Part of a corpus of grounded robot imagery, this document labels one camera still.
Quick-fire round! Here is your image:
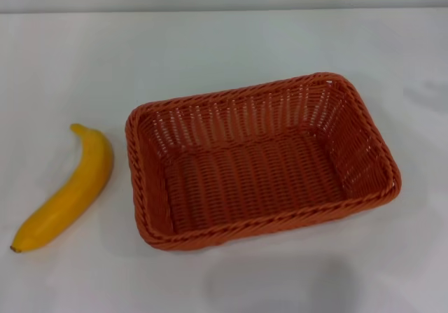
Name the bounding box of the yellow banana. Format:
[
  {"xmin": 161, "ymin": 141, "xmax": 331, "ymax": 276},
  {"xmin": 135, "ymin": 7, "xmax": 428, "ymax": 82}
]
[{"xmin": 9, "ymin": 123, "xmax": 115, "ymax": 253}]

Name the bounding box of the orange woven plastic basket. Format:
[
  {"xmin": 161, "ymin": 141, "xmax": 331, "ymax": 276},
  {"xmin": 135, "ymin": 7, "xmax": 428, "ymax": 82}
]
[{"xmin": 125, "ymin": 71, "xmax": 402, "ymax": 253}]

